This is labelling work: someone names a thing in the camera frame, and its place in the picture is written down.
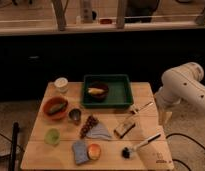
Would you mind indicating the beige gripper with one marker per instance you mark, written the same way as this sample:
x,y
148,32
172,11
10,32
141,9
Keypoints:
x,y
164,116

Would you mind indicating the wooden block eraser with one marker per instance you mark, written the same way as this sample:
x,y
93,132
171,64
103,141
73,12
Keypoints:
x,y
123,128

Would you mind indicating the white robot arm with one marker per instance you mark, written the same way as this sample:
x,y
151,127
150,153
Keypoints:
x,y
180,83

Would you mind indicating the small metal cup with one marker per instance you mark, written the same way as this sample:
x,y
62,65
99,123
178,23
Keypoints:
x,y
75,116

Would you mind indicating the white paper cup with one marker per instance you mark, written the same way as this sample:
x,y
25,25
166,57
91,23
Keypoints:
x,y
61,84

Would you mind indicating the black white dish brush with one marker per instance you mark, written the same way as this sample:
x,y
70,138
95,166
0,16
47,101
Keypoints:
x,y
128,151

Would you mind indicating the dark brown bowl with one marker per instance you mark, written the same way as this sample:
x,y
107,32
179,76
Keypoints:
x,y
100,85

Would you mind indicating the grey folded cloth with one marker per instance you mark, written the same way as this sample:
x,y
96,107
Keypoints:
x,y
99,132

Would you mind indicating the green plastic tray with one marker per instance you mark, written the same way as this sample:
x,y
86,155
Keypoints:
x,y
119,91

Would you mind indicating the brown grape bunch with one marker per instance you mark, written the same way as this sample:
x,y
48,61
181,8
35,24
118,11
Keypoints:
x,y
91,121

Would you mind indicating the yellow corn cob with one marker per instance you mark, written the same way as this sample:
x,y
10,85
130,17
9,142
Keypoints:
x,y
95,91

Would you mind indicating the orange bread roll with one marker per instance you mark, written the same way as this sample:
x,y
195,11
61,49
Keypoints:
x,y
94,151

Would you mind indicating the blue sponge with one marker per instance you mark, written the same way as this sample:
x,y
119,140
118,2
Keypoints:
x,y
80,152

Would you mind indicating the green pickle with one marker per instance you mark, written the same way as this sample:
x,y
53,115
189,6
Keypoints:
x,y
56,108

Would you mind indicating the orange bowl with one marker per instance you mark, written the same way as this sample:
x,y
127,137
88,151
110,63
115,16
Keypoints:
x,y
52,101

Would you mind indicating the black stand pole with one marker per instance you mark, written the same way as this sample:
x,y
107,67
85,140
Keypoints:
x,y
12,158

